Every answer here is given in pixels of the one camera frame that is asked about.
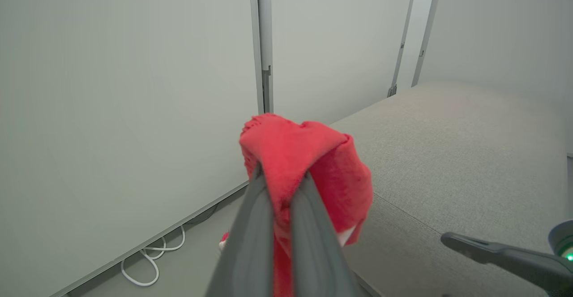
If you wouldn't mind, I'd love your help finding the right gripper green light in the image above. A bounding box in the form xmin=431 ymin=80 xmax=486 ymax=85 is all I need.
xmin=440 ymin=220 xmax=573 ymax=296

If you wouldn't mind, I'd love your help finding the white floor cable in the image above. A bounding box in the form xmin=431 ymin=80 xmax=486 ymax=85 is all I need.
xmin=120 ymin=225 xmax=186 ymax=287

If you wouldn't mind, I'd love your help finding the red clothing with white trim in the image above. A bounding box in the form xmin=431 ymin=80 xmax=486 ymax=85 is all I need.
xmin=218 ymin=113 xmax=374 ymax=297

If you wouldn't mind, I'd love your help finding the thin black floor cable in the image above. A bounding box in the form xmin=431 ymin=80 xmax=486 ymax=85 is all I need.
xmin=185 ymin=204 xmax=220 ymax=226

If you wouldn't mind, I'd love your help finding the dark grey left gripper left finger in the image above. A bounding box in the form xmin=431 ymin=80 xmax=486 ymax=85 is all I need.
xmin=205 ymin=164 xmax=274 ymax=297

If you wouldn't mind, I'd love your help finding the grey fabric sofa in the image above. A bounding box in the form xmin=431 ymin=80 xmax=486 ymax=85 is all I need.
xmin=329 ymin=80 xmax=573 ymax=297

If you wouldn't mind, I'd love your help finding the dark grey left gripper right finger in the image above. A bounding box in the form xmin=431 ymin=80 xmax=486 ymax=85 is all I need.
xmin=290 ymin=171 xmax=373 ymax=297

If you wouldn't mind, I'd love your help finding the wide grey wall frame post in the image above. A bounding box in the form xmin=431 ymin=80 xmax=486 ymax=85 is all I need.
xmin=248 ymin=0 xmax=275 ymax=115

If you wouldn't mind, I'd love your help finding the slim grey wall frame post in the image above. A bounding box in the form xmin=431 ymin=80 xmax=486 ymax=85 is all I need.
xmin=387 ymin=0 xmax=419 ymax=98
xmin=411 ymin=0 xmax=445 ymax=87

